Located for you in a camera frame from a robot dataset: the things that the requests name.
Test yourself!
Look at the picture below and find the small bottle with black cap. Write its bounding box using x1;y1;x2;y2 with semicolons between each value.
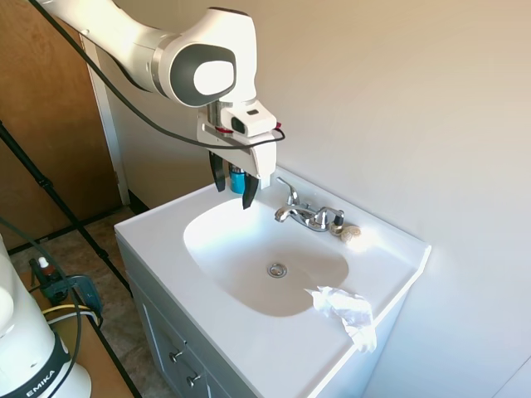
329;210;347;235

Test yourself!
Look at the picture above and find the brown wooden door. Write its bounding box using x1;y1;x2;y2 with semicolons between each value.
0;0;122;250

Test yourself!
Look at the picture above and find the black base cable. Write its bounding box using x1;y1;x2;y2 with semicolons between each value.
0;215;105;398

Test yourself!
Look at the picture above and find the chrome two-handle faucet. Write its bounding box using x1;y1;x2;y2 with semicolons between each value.
273;177;345;233

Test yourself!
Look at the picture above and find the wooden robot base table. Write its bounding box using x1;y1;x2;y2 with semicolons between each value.
19;268;143;398

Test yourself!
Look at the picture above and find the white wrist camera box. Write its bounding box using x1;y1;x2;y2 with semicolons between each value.
218;100;278;136

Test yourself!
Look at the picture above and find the yellow cable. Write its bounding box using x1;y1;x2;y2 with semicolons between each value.
42;303;103;327

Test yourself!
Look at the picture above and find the white vanity sink top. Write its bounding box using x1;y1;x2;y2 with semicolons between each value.
114;163;432;398

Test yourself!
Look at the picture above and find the blue clamp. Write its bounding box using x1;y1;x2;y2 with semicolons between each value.
39;273;105;328

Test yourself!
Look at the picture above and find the black tripod leg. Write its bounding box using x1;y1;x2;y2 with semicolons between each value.
0;119;132;296

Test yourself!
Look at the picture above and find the white door frame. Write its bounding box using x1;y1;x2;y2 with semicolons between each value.
78;34;132;206

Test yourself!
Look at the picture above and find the grey vanity cabinet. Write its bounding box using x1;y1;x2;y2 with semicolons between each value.
117;238;412;398

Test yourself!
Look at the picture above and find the teal jar with black lid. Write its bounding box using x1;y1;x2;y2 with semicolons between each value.
228;163;249;194

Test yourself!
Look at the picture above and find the beige seashell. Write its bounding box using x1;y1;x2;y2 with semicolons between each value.
339;225;363;243

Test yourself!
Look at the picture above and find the white tissue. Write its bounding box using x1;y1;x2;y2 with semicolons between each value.
304;284;378;355

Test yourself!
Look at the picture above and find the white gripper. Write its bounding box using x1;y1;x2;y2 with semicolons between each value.
196;119;278;211

